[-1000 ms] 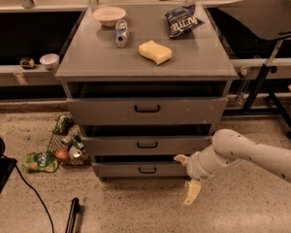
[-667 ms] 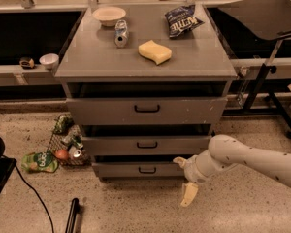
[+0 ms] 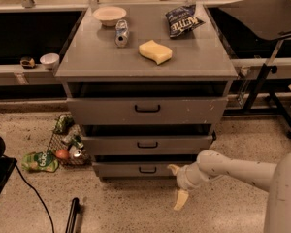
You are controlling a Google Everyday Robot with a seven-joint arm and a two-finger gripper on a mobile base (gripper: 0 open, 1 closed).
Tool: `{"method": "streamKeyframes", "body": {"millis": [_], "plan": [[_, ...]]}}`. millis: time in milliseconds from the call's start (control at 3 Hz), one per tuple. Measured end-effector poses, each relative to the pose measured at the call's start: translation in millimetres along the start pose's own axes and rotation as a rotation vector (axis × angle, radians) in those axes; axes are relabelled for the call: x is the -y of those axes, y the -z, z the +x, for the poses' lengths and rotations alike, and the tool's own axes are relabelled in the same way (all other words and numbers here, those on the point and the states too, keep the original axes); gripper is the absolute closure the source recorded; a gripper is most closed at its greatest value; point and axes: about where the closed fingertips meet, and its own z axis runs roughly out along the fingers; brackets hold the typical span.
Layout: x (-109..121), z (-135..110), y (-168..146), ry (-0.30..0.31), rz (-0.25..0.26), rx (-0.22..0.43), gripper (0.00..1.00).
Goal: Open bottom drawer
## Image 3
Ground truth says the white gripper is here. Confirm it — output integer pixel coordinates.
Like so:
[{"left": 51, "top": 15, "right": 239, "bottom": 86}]
[{"left": 167, "top": 162, "right": 207, "bottom": 211}]

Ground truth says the grey bottom drawer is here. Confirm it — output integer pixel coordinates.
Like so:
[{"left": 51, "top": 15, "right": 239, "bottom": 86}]
[{"left": 91, "top": 154, "right": 204, "bottom": 179}]

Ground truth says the grey drawer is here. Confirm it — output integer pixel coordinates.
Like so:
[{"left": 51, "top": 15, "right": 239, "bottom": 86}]
[
  {"left": 91, "top": 154, "right": 204, "bottom": 179},
  {"left": 82, "top": 124, "right": 213, "bottom": 155},
  {"left": 67, "top": 81, "right": 227, "bottom": 125}
]

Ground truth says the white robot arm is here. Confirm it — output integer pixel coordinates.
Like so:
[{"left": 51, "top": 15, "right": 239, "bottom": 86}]
[{"left": 168, "top": 150, "right": 291, "bottom": 233}]

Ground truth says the grey middle drawer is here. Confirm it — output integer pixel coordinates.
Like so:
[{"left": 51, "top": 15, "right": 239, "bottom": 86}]
[{"left": 82, "top": 124, "right": 213, "bottom": 155}]

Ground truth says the grey drawer cabinet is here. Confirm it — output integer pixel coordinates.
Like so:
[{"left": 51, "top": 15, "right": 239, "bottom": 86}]
[{"left": 53, "top": 2, "right": 239, "bottom": 183}]

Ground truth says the grey top drawer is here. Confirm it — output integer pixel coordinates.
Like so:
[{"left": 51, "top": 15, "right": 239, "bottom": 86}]
[{"left": 67, "top": 81, "right": 227, "bottom": 125}]

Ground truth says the silver can in basket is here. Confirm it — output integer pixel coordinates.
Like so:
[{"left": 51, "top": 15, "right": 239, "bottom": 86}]
[{"left": 69, "top": 146, "right": 82, "bottom": 159}]

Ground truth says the green bottle in basket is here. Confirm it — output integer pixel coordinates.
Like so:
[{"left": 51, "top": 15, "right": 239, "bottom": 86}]
[{"left": 61, "top": 133, "right": 84, "bottom": 150}]

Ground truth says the black pole on floor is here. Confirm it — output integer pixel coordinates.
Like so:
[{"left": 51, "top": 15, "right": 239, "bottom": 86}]
[{"left": 65, "top": 197, "right": 80, "bottom": 233}]

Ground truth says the red apple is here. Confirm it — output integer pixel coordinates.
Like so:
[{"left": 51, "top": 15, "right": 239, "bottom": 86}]
[{"left": 55, "top": 150, "right": 70, "bottom": 160}]

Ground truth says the green chip bag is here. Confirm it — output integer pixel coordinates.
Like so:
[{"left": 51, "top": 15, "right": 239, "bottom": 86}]
[{"left": 53, "top": 115, "right": 74, "bottom": 134}]

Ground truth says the yellow sponge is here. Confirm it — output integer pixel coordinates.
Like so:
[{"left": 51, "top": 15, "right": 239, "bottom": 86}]
[{"left": 139, "top": 40, "right": 173, "bottom": 65}]

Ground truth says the green snack pouch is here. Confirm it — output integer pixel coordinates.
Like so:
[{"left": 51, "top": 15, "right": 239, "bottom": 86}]
[{"left": 21, "top": 151, "right": 59, "bottom": 173}]

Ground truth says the blue chip bag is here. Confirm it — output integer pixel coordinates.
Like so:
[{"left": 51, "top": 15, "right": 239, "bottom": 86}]
[{"left": 166, "top": 5, "right": 204, "bottom": 38}]

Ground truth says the crushed silver soda can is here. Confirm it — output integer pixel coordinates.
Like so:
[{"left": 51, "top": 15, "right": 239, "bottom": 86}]
[{"left": 115, "top": 19, "right": 129, "bottom": 48}]

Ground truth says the white bowl on cabinet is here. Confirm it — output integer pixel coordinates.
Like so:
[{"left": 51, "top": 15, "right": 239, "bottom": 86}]
[{"left": 93, "top": 6, "right": 126, "bottom": 26}]

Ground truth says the black tray stand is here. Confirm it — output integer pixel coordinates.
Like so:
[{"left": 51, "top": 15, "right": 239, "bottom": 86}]
[{"left": 209, "top": 0, "right": 291, "bottom": 139}]

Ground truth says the tape measure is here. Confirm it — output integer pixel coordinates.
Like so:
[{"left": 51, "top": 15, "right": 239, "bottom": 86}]
[{"left": 20, "top": 57, "right": 36, "bottom": 69}]

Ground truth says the wire basket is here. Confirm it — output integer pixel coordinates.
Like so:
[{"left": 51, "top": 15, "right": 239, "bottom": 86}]
[{"left": 48, "top": 125, "right": 90, "bottom": 167}]

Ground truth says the black cable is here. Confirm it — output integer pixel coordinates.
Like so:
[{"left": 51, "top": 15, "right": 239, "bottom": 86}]
[{"left": 15, "top": 164, "right": 55, "bottom": 233}]

